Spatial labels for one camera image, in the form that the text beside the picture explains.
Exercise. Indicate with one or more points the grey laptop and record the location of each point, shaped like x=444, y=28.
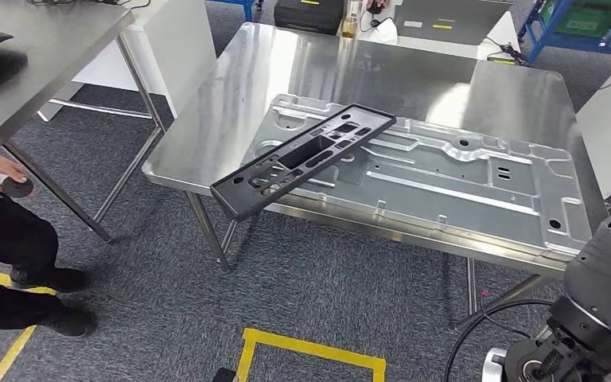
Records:
x=453, y=16

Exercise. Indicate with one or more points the yellow floor tape square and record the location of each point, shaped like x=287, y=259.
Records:
x=311, y=348

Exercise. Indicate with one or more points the black plastic plate bracket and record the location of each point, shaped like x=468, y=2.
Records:
x=231, y=198

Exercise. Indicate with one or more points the clear bottle black lid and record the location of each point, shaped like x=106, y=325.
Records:
x=350, y=26

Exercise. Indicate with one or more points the black round disc tool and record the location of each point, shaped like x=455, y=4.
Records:
x=18, y=188

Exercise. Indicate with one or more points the stamped sheet metal panel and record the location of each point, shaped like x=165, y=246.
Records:
x=442, y=179

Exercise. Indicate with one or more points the white cabinet desk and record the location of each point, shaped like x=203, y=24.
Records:
x=179, y=53

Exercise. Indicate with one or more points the person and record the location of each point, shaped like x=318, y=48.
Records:
x=10, y=232

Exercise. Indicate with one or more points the green plastic crate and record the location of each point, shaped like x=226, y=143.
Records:
x=590, y=18

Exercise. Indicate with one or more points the white crumpled tissue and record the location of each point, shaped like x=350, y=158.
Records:
x=385, y=31

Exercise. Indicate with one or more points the black carry case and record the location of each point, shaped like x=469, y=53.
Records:
x=308, y=18

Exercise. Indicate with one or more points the blue storage rack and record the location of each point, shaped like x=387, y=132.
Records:
x=585, y=43

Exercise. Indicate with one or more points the black power adapter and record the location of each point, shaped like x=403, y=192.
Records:
x=503, y=60

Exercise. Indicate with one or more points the person's hand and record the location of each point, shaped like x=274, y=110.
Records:
x=7, y=168

